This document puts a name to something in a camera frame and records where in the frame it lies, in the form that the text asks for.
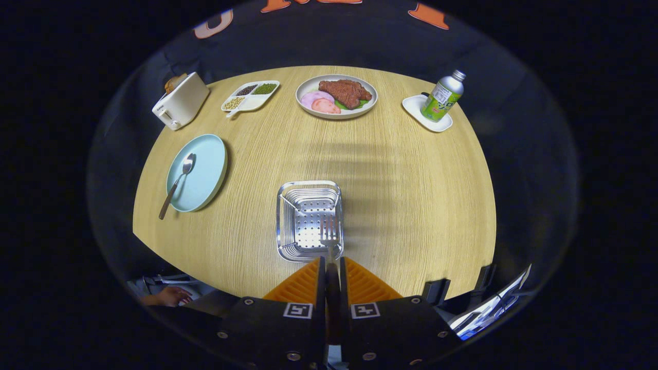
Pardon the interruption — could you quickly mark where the green labelled metal bottle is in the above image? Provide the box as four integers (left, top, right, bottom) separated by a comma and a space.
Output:
421, 70, 467, 122

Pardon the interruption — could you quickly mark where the perforated metal basket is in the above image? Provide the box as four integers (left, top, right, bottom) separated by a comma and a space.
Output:
276, 180, 345, 263

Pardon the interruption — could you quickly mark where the pink ham slice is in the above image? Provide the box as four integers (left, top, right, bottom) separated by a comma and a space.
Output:
312, 98, 341, 115

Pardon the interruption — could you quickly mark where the light blue plate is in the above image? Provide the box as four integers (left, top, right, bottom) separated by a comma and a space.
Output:
166, 134, 228, 213

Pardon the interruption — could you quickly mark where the round beige plate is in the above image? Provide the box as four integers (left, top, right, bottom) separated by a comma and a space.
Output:
296, 74, 378, 120

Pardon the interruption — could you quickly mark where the pale pink round slice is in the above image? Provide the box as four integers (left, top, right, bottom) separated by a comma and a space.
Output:
301, 91, 336, 109

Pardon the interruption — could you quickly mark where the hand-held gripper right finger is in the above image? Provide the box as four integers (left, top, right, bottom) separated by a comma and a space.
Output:
339, 256, 461, 370

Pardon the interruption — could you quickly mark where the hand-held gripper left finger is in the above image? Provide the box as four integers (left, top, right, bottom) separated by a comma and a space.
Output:
208, 256, 328, 370

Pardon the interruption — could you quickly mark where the brown meat steak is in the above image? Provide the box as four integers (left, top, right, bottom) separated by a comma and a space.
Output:
318, 79, 373, 110

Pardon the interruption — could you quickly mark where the small white dish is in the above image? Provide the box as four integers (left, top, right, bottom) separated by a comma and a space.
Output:
402, 94, 453, 133

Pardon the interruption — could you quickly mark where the metal fork with wooden handle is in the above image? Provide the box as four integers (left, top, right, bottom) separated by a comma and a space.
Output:
320, 215, 342, 346

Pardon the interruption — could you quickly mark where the white divided dish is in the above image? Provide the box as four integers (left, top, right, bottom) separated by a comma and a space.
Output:
221, 80, 281, 118

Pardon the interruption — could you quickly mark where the metal spoon with wooden handle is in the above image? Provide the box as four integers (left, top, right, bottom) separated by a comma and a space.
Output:
158, 153, 196, 220

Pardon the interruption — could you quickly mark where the white toaster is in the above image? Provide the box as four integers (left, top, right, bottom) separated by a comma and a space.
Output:
152, 72, 210, 131

